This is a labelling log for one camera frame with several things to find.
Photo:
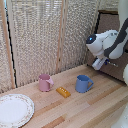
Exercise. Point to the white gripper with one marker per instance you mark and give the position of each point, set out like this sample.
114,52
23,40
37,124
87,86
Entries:
98,63

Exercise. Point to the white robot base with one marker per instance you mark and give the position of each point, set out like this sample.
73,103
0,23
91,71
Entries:
120,118

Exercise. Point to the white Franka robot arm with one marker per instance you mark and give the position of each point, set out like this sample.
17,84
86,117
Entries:
108,43

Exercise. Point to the brown drawer front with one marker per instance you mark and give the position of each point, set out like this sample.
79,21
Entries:
108,23
113,70

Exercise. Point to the dark brown drawer cabinet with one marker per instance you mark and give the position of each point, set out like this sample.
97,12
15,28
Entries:
100,20

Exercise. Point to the blue mug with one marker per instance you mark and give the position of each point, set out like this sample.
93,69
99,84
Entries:
82,84

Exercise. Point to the bamboo screen panel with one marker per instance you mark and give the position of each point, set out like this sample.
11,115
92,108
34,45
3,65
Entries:
4,50
78,33
33,40

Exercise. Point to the yellow rectangular block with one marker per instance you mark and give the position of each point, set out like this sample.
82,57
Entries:
63,92

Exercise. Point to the pink mug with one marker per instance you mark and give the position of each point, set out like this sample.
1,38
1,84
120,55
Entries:
44,82

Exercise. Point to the white plate with patterned rim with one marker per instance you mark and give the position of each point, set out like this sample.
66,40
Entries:
14,110

